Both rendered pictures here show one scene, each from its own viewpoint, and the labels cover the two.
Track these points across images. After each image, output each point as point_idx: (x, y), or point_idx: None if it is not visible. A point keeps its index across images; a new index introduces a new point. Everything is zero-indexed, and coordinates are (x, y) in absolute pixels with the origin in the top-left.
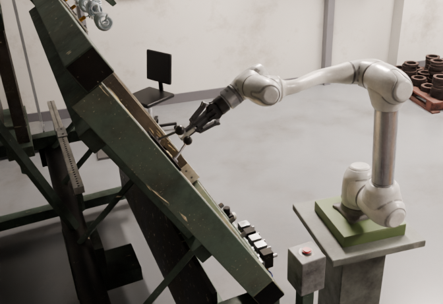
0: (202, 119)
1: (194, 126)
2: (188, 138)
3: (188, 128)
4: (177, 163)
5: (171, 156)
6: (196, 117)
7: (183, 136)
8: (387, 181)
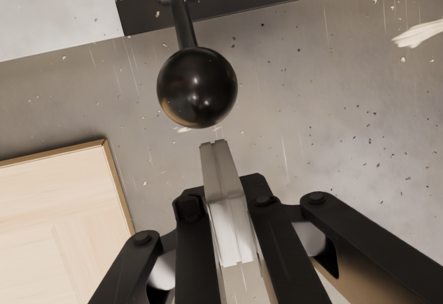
0: (295, 281)
1: (255, 204)
2: (219, 57)
3: (254, 189)
4: None
5: (196, 16)
6: (364, 230)
7: (227, 149)
8: None
